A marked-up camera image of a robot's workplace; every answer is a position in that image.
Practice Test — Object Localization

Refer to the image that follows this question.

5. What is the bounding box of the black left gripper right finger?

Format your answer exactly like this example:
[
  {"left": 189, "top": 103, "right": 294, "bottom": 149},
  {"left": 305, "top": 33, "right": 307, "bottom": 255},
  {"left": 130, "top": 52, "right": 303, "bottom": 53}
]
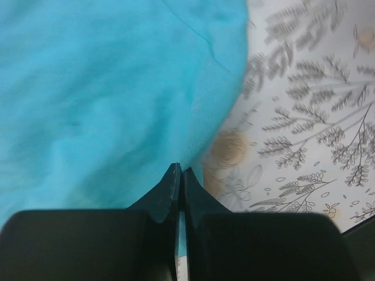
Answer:
[{"left": 183, "top": 169, "right": 360, "bottom": 280}]

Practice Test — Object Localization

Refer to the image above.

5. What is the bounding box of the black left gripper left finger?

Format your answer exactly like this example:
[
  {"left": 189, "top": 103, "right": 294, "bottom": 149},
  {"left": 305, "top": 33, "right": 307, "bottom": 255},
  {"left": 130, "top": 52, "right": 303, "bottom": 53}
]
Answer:
[{"left": 1, "top": 163, "right": 181, "bottom": 280}]

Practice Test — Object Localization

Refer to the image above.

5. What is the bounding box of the turquoise t-shirt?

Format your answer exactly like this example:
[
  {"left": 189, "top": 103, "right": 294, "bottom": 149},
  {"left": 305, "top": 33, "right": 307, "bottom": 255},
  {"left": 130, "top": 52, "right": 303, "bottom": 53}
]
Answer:
[{"left": 0, "top": 0, "right": 250, "bottom": 258}]

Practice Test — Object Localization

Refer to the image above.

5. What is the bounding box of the floral patterned table mat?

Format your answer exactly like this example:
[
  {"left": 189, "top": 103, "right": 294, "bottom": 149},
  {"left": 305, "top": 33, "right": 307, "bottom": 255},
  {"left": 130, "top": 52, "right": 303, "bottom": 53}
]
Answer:
[{"left": 175, "top": 0, "right": 375, "bottom": 281}]

